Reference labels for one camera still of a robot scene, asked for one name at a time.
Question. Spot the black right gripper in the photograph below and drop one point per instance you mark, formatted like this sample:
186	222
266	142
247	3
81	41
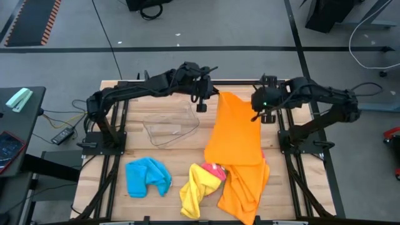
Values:
268	110

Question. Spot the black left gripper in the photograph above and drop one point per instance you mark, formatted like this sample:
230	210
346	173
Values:
204	86

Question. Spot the orange microfiber towel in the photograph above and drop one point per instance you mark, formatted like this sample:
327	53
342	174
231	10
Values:
234	134
247	193

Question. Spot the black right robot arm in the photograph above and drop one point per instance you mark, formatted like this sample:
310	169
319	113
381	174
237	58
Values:
328	97

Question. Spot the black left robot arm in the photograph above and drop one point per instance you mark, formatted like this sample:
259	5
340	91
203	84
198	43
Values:
140	87

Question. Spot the yellow microfiber towel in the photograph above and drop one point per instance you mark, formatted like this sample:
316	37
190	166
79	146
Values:
197	190

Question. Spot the blue microfiber towel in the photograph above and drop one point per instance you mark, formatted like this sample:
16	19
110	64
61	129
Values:
147	175

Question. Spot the clear plastic bin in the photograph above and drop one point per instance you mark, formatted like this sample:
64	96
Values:
168	125

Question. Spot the grey metal desk foot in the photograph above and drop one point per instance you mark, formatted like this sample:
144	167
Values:
368	24
378	107

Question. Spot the black computer tower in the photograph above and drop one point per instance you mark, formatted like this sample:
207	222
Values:
147	4

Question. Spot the black equipment cabinet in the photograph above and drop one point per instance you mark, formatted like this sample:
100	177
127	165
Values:
328	14

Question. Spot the black caster wheel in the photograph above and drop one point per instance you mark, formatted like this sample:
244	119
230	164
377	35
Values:
383	74

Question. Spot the red wheeled cart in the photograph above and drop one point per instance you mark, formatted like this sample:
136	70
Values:
392	132

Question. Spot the black power adapter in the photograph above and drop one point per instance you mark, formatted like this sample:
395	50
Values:
62	136

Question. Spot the grey desk base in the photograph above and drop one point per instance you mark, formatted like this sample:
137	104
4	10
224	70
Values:
56	190

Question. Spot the black side desk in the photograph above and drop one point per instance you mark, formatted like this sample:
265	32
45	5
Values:
31	125

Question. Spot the mint green stapler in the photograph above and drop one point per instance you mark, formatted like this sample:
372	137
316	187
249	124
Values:
18	99

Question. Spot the black mat with orange stripes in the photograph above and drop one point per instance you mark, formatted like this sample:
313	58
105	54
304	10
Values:
28	22

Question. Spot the smartphone in red case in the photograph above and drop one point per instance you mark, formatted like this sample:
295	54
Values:
11	151

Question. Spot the black aluminium table frame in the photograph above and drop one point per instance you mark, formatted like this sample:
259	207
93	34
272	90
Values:
237	82

